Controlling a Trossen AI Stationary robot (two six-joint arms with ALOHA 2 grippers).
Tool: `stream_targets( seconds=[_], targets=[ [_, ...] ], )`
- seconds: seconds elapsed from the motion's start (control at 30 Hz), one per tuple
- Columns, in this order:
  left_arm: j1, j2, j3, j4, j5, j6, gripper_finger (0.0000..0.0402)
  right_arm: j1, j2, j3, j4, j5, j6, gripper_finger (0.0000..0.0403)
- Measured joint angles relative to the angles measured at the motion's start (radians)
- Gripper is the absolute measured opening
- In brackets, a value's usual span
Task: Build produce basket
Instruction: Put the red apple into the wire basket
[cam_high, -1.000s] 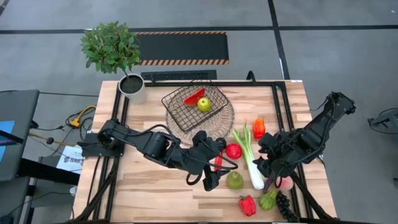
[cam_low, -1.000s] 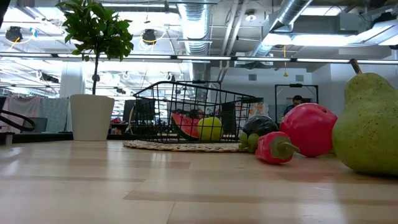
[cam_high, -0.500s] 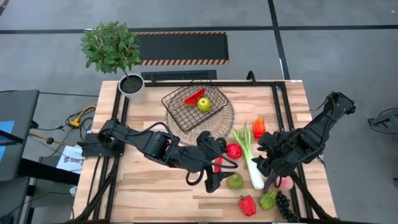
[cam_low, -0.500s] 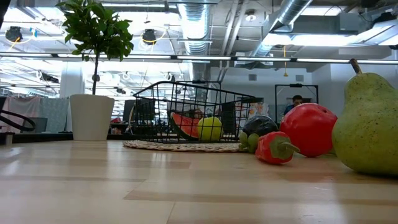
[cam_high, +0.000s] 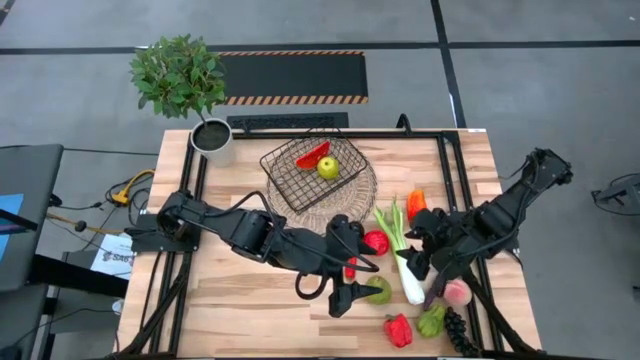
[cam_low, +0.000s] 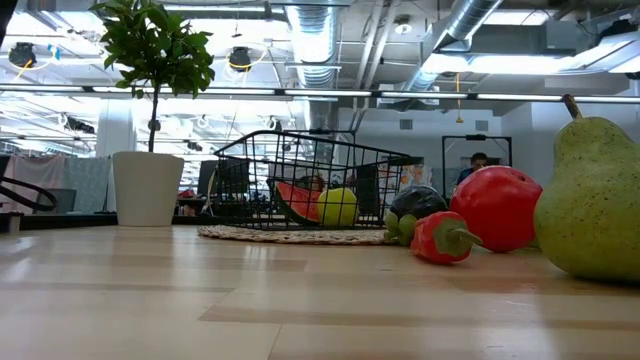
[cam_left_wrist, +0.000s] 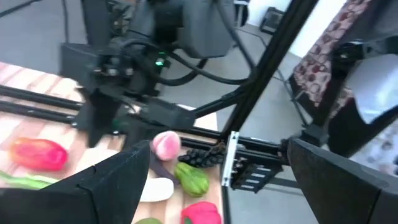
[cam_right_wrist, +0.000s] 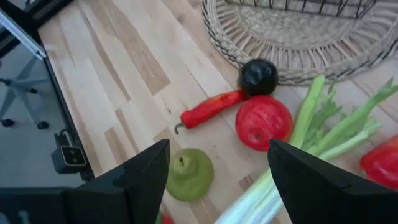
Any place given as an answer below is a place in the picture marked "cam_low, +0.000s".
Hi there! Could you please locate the yellow-green apple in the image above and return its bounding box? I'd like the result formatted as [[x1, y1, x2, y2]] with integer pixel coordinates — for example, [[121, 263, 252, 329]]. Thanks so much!
[[316, 187, 360, 227]]

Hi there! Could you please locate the green lettuce head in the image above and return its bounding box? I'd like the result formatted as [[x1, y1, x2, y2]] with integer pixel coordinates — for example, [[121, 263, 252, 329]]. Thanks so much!
[[383, 211, 419, 247]]

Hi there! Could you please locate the dark purple plum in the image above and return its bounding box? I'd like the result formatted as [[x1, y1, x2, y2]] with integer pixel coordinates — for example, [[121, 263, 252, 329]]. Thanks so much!
[[388, 184, 450, 221]]

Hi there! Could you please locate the small red pepper green stem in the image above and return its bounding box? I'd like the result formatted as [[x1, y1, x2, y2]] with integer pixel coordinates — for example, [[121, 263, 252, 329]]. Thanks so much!
[[409, 210, 483, 266]]

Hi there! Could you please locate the red apple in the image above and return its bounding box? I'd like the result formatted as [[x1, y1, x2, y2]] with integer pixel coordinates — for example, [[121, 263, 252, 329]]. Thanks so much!
[[448, 164, 544, 254]]

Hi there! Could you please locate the green speckled pear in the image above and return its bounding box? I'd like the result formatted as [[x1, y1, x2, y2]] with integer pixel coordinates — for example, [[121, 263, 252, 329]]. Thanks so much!
[[532, 93, 640, 285]]

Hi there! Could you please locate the round woven placemat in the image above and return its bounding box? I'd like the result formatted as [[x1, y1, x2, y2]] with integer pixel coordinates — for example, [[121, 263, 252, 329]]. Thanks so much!
[[197, 224, 391, 246]]

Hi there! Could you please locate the long ceiling light strip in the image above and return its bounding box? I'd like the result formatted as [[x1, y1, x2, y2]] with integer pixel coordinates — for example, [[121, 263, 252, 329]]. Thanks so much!
[[0, 83, 640, 105]]

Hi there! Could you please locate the floral cloth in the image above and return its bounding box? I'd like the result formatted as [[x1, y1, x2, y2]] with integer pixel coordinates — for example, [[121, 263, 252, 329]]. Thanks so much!
[[397, 164, 426, 191]]

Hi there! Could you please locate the person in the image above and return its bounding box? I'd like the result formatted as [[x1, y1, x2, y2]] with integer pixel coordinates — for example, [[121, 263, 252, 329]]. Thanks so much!
[[455, 151, 490, 187]]

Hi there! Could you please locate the green plant in white pot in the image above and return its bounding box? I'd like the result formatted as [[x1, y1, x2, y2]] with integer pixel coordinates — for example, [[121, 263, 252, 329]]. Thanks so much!
[[89, 0, 216, 228]]

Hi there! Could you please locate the teal patterned cloth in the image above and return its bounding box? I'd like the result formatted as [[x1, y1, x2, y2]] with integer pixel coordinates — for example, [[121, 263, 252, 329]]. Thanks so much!
[[63, 156, 114, 215]]

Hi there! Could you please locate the pink cloth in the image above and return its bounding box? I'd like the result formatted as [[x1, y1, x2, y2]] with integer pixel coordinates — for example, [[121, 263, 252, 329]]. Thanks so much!
[[0, 153, 67, 215]]

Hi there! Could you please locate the black wire basket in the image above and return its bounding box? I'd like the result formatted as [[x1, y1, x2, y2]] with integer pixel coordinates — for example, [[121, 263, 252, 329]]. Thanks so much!
[[212, 129, 424, 231]]

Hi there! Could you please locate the wide silver ceiling duct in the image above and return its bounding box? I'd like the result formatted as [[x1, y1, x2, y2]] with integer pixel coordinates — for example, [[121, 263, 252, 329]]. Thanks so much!
[[284, 0, 344, 132]]

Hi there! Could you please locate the black ceiling cable reel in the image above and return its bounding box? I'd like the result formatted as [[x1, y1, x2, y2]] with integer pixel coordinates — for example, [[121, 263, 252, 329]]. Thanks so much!
[[8, 42, 37, 69], [228, 46, 253, 73]]

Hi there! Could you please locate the yellow hanging cord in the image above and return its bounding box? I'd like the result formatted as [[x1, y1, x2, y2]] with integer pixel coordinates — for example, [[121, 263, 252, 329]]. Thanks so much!
[[453, 72, 464, 125]]

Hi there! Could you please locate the black frame stand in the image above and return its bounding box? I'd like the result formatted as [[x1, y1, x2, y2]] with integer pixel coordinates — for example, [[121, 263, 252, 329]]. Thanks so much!
[[441, 133, 514, 201]]

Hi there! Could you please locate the slanted silver ceiling duct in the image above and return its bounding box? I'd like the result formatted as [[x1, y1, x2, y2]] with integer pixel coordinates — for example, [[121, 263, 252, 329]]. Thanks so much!
[[399, 0, 504, 94]]

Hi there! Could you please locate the black cable loop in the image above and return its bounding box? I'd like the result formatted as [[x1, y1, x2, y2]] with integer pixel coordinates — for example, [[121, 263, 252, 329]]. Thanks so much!
[[0, 174, 59, 214]]

